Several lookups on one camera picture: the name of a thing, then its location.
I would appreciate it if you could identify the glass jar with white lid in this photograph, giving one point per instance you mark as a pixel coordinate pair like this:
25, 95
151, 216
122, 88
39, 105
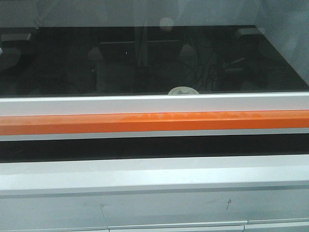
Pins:
183, 91

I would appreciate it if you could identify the orange sash handle bar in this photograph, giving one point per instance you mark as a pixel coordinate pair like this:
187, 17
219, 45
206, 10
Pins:
134, 122

